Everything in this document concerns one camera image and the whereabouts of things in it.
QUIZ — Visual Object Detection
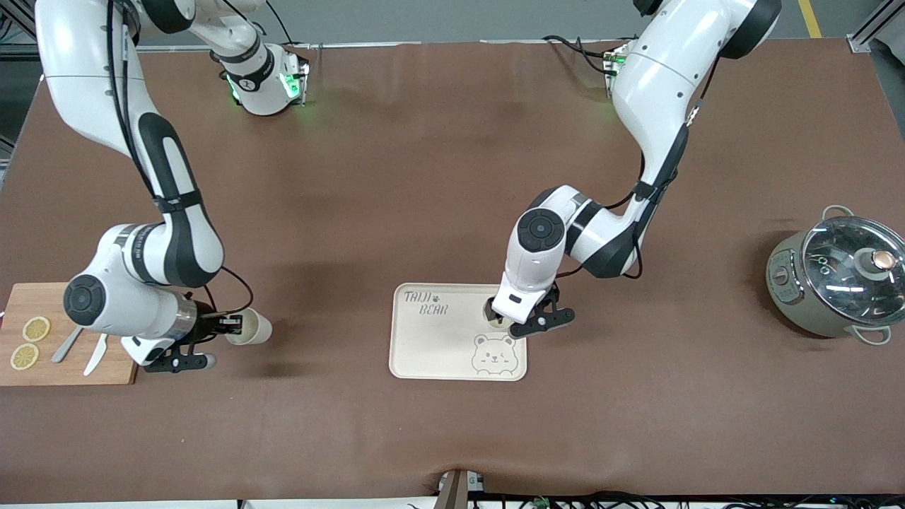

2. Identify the brown table cover mat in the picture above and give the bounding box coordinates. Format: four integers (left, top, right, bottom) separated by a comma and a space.
0, 39, 905, 504

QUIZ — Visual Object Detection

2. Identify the white IKEA cup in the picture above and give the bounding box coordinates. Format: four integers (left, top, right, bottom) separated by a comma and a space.
483, 297, 518, 331
225, 307, 274, 346

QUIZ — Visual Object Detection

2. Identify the grey plastic knife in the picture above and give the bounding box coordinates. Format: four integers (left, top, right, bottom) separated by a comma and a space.
51, 325, 85, 364

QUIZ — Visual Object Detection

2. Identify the aluminium frame profile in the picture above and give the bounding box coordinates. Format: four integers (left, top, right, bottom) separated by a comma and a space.
852, 0, 905, 54

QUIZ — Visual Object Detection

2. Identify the cream bear print tray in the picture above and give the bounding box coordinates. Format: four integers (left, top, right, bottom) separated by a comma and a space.
388, 283, 528, 382

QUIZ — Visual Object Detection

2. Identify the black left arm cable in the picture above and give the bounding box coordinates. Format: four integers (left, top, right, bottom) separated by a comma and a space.
557, 57, 716, 281

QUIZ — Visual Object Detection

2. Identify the wooden cutting board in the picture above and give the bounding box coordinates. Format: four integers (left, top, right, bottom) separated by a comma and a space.
0, 282, 139, 387

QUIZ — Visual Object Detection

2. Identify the black left base cable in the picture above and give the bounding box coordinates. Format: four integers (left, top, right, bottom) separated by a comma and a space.
542, 34, 617, 76

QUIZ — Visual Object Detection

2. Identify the black right base cable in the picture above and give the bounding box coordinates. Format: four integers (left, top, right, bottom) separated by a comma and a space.
265, 0, 299, 47

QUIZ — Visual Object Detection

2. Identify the metal table edge bracket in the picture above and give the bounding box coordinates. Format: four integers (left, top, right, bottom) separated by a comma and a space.
437, 469, 486, 509

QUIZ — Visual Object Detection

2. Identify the grey pot with glass lid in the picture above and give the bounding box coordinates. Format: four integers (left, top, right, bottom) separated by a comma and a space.
766, 204, 905, 346

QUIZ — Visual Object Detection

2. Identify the glass pot lid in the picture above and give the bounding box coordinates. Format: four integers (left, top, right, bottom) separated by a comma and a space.
802, 215, 905, 326

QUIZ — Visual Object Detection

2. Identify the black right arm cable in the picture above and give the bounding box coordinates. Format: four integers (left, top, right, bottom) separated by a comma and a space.
106, 0, 255, 319

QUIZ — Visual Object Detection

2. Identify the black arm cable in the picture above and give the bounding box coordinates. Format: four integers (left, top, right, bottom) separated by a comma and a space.
557, 57, 716, 281
106, 0, 255, 319

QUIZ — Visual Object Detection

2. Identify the black base cable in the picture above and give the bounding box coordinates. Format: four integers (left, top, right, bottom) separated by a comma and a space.
542, 34, 617, 76
265, 0, 299, 47

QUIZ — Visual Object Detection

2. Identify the white plastic knife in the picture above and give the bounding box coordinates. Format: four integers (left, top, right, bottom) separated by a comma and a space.
83, 333, 109, 377

